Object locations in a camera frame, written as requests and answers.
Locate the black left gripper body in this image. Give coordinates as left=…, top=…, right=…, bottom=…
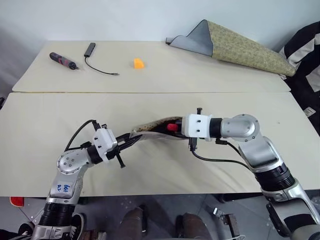
left=106, top=136, right=126, bottom=169

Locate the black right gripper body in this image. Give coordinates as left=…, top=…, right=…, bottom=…
left=174, top=118, right=186, bottom=138

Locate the grey plaid pouch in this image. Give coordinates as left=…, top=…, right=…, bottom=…
left=131, top=115, right=191, bottom=142

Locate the orange plastic block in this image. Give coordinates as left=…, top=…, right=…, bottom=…
left=133, top=57, right=147, bottom=70

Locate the dark rounded brown shape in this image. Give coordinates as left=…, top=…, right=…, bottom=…
left=176, top=211, right=212, bottom=240
left=117, top=204, right=147, bottom=240

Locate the black white sneaker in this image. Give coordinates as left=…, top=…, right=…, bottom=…
left=69, top=212, right=86, bottom=240
left=17, top=221, right=36, bottom=236

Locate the rolled speckled grey-backed mat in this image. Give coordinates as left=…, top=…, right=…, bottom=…
left=164, top=19, right=296, bottom=77

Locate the black pink patterned electric screwdriver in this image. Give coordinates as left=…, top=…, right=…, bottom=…
left=48, top=51, right=81, bottom=72

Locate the red object under table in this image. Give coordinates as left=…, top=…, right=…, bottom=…
left=9, top=196, right=25, bottom=208

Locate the black and white jacket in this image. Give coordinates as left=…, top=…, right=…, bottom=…
left=278, top=21, right=320, bottom=141

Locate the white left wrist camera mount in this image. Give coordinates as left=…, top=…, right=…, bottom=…
left=92, top=127, right=118, bottom=165

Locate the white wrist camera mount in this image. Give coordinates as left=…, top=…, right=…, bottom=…
left=181, top=113, right=214, bottom=142
left=92, top=127, right=118, bottom=165

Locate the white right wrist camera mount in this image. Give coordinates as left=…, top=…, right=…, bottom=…
left=181, top=113, right=214, bottom=142

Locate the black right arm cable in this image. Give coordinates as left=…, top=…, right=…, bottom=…
left=188, top=137, right=255, bottom=173

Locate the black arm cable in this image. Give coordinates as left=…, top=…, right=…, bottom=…
left=64, top=119, right=101, bottom=152
left=188, top=137, right=255, bottom=173

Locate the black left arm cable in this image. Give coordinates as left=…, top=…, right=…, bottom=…
left=64, top=119, right=101, bottom=152

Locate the black usb hub with cable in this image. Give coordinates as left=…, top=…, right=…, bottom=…
left=83, top=42, right=121, bottom=76

